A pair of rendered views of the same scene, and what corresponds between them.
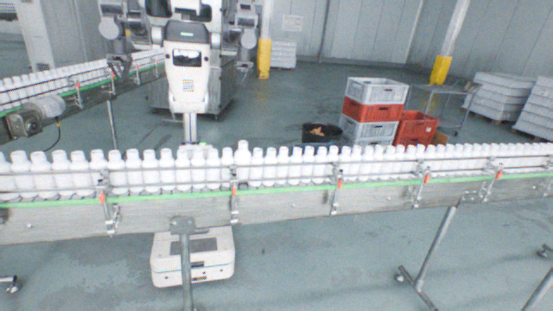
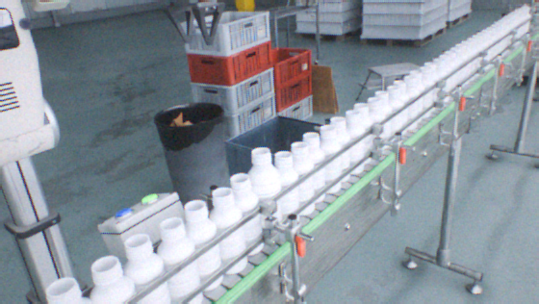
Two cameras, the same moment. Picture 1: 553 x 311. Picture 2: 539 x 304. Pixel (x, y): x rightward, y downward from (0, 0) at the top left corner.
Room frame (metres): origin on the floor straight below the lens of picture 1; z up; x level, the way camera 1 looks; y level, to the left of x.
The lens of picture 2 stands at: (0.38, 0.54, 1.55)
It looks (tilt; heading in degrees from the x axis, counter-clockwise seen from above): 25 degrees down; 328
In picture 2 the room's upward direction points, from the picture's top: 4 degrees counter-clockwise
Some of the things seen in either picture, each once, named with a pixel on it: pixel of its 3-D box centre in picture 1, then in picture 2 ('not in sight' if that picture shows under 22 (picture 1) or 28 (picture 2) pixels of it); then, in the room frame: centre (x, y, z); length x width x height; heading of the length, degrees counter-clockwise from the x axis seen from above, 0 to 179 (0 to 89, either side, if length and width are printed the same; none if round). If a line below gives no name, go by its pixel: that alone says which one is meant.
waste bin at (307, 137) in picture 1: (317, 155); (196, 158); (2.91, -0.45, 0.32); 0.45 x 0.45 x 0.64
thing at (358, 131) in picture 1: (367, 125); (234, 88); (3.46, -1.09, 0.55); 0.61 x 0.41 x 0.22; 114
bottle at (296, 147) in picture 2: (270, 166); (300, 178); (1.07, 0.03, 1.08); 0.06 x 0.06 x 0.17
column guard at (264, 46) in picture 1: (263, 59); not in sight; (8.82, 0.73, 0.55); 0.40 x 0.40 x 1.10; 17
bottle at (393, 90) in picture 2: (365, 163); (392, 114); (1.21, -0.42, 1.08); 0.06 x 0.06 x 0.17
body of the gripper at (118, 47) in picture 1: (118, 47); not in sight; (1.05, 0.61, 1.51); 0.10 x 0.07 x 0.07; 18
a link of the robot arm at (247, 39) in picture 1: (247, 30); not in sight; (1.15, 0.16, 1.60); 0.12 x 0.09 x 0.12; 18
